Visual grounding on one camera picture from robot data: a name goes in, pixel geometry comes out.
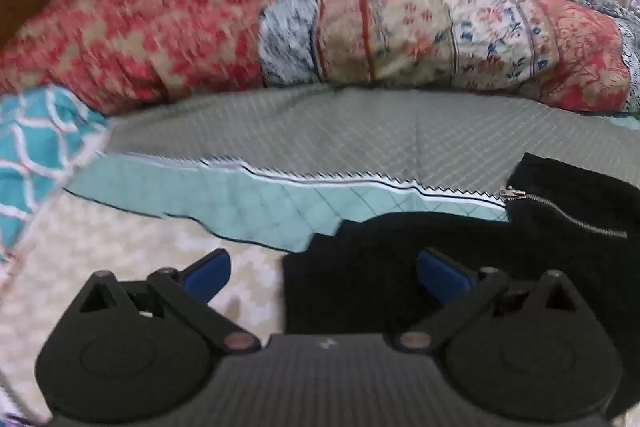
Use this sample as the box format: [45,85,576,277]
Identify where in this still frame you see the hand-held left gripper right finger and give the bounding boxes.
[390,248,583,354]

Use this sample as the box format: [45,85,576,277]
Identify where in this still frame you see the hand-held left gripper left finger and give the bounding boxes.
[70,248,262,354]

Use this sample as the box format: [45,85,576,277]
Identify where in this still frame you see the black pants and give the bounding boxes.
[282,153,640,408]

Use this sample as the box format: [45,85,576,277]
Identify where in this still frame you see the beige chevron comforter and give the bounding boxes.
[0,87,640,423]

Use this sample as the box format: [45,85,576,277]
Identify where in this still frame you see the teal white patterned pillow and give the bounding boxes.
[0,87,111,268]

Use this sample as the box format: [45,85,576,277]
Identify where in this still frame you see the red floral patchwork quilt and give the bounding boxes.
[0,0,640,115]

